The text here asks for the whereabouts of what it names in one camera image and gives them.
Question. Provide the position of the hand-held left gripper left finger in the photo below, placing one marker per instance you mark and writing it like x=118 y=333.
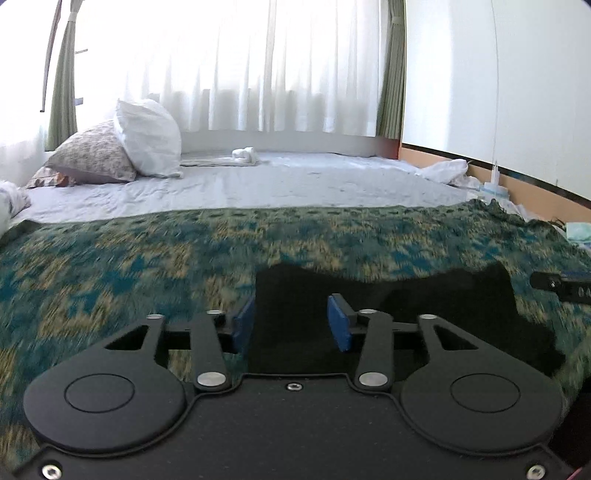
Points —
x=244 y=325

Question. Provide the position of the white bed sheet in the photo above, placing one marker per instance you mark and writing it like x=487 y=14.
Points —
x=277 y=184

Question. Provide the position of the plain white pillow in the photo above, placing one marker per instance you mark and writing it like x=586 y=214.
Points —
x=147 y=138

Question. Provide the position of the grey floral pillow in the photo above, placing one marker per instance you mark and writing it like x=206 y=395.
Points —
x=92 y=154

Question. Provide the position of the reddish patterned cushion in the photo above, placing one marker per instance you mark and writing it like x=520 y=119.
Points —
x=48 y=177

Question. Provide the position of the black pants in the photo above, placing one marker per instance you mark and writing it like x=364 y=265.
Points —
x=314 y=323

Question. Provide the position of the blue paisley patterned blanket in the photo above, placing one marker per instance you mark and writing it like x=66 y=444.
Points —
x=115 y=267

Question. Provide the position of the green curtain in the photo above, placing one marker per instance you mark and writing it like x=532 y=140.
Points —
x=64 y=78
x=391 y=69

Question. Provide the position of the crumpled white cloth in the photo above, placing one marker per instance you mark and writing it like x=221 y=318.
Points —
x=445 y=170

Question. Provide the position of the white sheer curtain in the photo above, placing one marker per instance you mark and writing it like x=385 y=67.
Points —
x=231 y=64

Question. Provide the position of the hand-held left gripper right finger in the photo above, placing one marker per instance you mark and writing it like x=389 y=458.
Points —
x=339 y=323

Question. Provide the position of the white floral duvet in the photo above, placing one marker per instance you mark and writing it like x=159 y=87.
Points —
x=10 y=203

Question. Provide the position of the rolled white towel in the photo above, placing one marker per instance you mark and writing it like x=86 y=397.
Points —
x=244 y=155

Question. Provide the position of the light blue cloth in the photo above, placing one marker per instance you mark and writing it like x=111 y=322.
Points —
x=579 y=230

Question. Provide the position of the small white bottle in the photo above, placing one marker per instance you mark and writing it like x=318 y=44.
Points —
x=495 y=177

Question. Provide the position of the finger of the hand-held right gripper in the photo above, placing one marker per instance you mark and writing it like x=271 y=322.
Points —
x=561 y=287

